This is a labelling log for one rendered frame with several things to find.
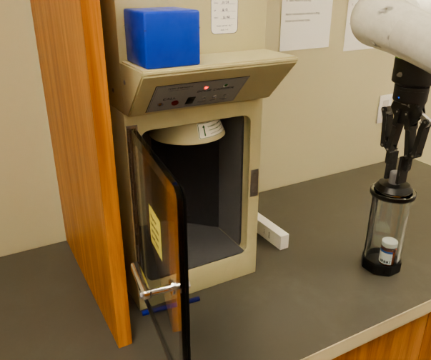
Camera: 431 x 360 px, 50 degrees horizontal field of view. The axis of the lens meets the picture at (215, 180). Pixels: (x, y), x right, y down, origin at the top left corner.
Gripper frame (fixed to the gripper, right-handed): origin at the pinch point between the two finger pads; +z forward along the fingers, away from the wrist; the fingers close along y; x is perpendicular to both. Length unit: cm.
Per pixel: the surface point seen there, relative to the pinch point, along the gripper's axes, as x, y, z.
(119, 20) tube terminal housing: 62, 14, -35
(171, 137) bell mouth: 51, 19, -10
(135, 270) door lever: 70, -7, 2
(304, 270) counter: 18.9, 8.1, 28.7
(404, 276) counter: -2.3, -6.6, 28.5
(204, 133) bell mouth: 44.6, 16.0, -10.7
